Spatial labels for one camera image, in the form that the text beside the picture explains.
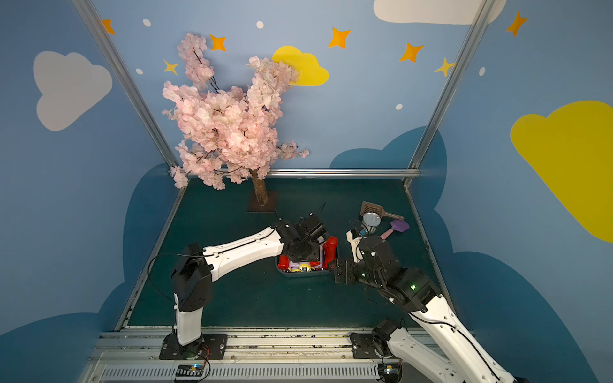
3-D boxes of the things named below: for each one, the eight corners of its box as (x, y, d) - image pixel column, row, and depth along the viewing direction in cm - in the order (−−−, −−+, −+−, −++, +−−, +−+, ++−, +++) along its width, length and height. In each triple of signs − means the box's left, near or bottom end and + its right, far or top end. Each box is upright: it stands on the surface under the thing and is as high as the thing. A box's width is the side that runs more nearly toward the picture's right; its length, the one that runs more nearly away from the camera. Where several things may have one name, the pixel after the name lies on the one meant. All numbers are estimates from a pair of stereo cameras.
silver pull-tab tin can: (367, 230, 103) (369, 225, 100) (359, 219, 107) (360, 215, 104) (380, 224, 105) (382, 219, 102) (371, 214, 109) (373, 209, 106)
